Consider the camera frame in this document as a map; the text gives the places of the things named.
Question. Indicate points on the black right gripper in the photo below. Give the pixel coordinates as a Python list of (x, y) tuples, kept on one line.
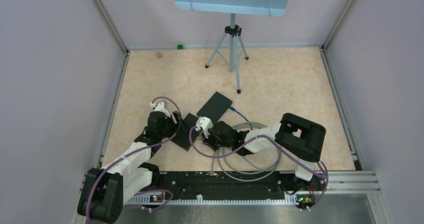
[(208, 141)]

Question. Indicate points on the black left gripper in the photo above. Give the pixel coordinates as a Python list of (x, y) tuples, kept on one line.
[(175, 126)]

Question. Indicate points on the black mat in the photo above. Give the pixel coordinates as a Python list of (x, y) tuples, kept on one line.
[(181, 139)]

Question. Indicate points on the black network switch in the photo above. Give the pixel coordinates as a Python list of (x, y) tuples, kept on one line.
[(215, 107)]

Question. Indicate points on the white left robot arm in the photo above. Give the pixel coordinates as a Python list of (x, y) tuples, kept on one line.
[(106, 190)]

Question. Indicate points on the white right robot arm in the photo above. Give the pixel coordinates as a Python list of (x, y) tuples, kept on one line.
[(299, 139)]

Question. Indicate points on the small wooden cube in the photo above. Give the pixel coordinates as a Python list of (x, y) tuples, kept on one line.
[(159, 55)]

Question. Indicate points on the light blue tripod stand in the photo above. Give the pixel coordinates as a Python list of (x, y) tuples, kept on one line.
[(237, 48)]

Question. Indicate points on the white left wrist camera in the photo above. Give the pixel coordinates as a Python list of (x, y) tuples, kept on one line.
[(161, 107)]

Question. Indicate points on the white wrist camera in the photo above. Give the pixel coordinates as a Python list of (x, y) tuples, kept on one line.
[(204, 125), (161, 107)]

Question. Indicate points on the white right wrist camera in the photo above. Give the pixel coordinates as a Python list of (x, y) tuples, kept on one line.
[(204, 125)]

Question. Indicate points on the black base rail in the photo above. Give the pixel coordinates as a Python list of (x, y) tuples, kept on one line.
[(186, 185)]

